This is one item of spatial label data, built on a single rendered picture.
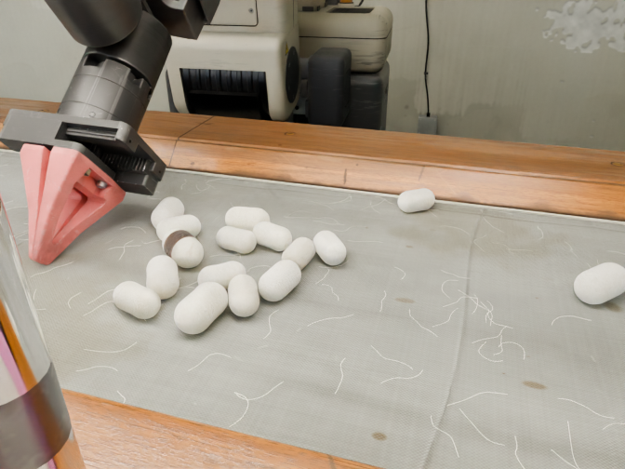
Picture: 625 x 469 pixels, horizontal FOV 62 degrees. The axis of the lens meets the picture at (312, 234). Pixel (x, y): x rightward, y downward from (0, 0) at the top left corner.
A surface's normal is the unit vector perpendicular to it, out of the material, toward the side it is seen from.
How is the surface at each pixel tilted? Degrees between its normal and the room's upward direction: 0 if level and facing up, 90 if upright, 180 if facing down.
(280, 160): 45
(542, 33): 90
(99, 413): 0
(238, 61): 98
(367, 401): 0
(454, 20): 90
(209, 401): 0
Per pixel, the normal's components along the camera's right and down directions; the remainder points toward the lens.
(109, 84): 0.43, -0.19
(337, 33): -0.20, 0.47
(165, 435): 0.00, -0.88
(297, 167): -0.20, -0.29
